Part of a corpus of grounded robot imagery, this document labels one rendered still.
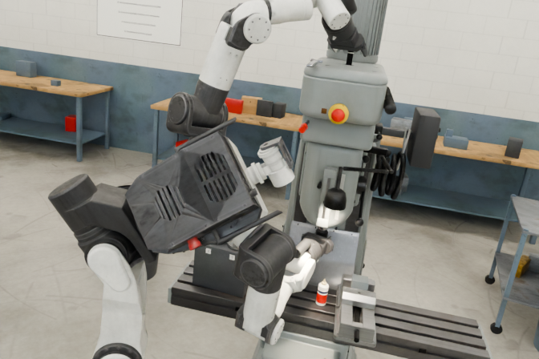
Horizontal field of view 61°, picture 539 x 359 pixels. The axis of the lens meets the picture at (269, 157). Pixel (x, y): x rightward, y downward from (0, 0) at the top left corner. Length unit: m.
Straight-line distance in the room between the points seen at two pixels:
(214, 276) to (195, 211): 0.80
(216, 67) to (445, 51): 4.80
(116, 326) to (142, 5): 5.41
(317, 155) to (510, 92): 4.66
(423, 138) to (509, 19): 4.24
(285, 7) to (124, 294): 0.88
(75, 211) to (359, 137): 0.87
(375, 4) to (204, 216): 1.05
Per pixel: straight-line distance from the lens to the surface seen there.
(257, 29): 1.24
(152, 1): 6.44
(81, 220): 1.28
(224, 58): 1.25
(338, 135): 1.53
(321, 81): 1.41
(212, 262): 1.86
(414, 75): 5.87
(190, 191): 1.11
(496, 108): 6.08
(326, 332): 1.86
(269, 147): 1.24
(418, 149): 1.88
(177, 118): 1.26
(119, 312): 1.42
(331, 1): 1.38
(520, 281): 4.11
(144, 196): 1.18
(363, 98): 1.41
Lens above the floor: 2.01
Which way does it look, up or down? 17 degrees down
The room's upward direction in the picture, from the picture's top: 7 degrees clockwise
